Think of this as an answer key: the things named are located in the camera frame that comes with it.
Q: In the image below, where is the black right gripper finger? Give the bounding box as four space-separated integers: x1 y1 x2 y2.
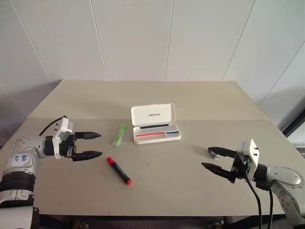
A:
207 146 237 160
201 162 234 184

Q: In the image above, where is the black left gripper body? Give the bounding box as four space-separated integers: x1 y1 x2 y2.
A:
59 133 78 162

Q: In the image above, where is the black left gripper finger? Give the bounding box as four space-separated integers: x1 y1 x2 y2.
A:
75 131 102 141
72 150 104 163

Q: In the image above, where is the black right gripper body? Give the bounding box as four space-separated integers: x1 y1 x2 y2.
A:
229 151 254 185

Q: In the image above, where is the white plastic pencil case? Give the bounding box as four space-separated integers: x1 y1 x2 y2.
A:
130 103 183 146

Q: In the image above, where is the small purple silver object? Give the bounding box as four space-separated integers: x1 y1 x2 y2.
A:
207 148 221 159

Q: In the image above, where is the green highlighter pen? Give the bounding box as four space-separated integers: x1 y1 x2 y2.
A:
112 124 128 147

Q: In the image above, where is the black marker with red caps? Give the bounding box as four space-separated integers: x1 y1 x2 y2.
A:
106 156 133 186

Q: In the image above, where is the white label with blue writing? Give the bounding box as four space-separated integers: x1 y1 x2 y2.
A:
11 152 32 168

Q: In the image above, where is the red pen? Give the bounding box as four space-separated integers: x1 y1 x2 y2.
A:
134 131 166 138

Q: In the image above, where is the black pen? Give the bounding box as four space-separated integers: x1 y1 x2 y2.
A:
140 123 171 130

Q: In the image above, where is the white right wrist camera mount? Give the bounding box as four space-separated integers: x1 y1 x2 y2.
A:
239 138 260 173

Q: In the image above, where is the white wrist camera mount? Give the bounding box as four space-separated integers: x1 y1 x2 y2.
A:
239 138 260 173
52 116 76 160

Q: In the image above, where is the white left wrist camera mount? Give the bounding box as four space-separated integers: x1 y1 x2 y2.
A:
52 116 76 160

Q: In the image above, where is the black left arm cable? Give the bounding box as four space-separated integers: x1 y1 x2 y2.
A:
38 115 66 137

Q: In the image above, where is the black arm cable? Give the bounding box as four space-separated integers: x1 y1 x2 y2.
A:
244 176 275 229
38 115 66 137

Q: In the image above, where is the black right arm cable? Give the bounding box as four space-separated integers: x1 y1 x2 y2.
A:
244 176 275 229

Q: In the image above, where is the black metal frame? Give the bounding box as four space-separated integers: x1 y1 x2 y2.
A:
282 107 305 138

